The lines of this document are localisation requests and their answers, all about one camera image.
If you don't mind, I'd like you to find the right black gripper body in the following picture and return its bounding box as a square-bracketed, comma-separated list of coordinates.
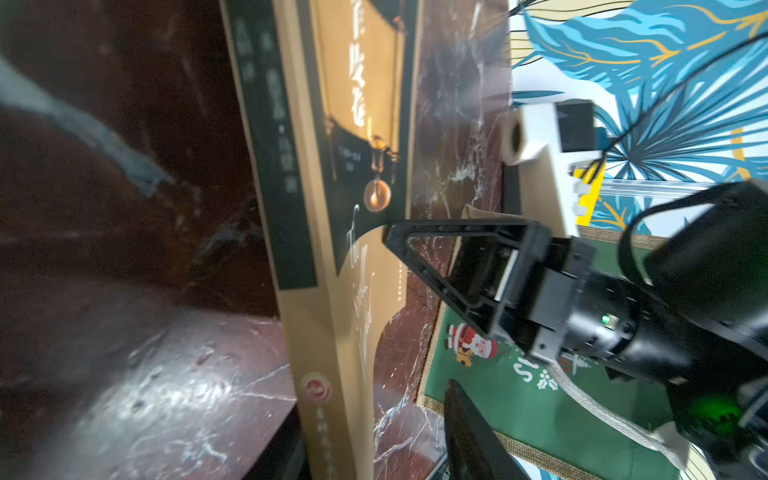
[491, 227, 702, 384]

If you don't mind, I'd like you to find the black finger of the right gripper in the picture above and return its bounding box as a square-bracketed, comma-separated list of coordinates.
[384, 218, 552, 339]

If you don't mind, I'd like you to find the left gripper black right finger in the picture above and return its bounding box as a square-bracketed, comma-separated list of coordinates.
[443, 380, 529, 480]

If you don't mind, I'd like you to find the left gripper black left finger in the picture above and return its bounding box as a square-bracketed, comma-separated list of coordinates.
[243, 407, 309, 480]

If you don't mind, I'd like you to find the green beige canvas bag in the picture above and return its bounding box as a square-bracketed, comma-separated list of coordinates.
[416, 203, 715, 480]

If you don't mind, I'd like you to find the brown cover book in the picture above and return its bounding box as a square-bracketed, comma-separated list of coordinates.
[220, 1, 423, 479]

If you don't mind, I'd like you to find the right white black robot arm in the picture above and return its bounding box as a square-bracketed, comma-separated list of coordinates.
[384, 179, 767, 479]

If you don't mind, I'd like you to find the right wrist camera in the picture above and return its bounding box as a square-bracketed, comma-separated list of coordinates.
[501, 99, 600, 237]

